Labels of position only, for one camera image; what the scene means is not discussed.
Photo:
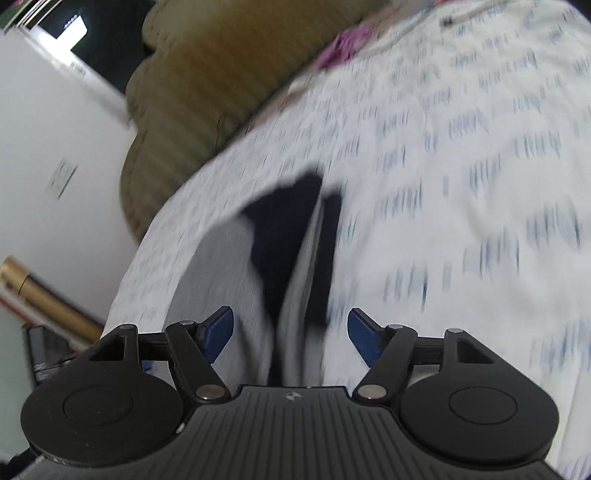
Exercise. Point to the purple cloth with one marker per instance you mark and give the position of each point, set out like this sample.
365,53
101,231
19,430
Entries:
339,48

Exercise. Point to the white wall socket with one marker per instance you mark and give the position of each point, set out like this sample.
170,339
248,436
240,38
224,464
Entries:
62,177

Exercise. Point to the white quilt with blue script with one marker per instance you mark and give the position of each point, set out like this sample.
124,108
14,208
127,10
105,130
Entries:
461,184

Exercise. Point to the dark box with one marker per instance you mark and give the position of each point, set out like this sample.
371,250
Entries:
46,350

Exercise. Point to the navy and grey knit sweater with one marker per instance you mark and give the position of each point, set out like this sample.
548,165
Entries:
286,230

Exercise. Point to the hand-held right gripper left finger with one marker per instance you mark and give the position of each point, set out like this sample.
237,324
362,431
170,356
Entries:
219,330

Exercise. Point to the gold cylindrical tube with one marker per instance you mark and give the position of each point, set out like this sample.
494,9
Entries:
46,302

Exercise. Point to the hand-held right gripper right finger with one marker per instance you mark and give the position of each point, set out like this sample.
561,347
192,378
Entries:
362,332

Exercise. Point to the olive green upholstered headboard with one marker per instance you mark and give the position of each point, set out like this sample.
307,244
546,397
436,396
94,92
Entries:
207,92

